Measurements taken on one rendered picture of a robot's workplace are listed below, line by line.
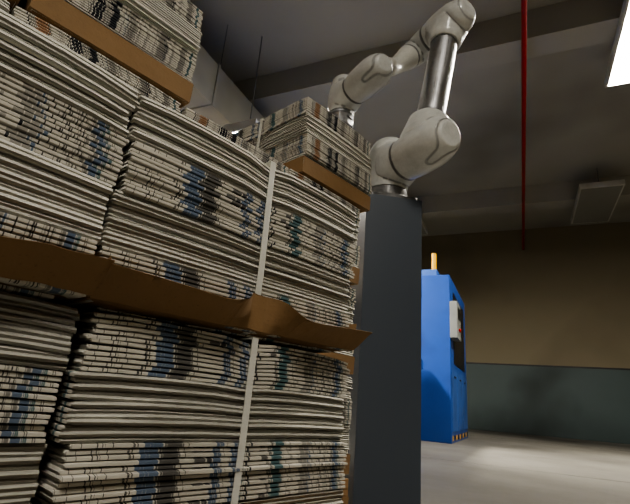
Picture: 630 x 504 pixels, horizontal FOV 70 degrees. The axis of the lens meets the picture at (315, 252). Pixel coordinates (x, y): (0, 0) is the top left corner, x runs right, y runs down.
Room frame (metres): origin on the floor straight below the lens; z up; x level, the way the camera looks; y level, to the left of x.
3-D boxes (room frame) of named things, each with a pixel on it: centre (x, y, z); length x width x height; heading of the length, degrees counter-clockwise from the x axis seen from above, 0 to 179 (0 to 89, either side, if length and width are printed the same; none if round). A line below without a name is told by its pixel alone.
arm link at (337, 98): (1.36, -0.06, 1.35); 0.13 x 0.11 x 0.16; 29
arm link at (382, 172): (1.51, -0.25, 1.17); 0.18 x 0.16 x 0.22; 30
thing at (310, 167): (1.15, 0.01, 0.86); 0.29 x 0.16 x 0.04; 137
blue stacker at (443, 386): (5.72, -1.33, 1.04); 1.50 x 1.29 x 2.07; 155
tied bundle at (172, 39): (0.77, 0.50, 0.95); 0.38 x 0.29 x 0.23; 47
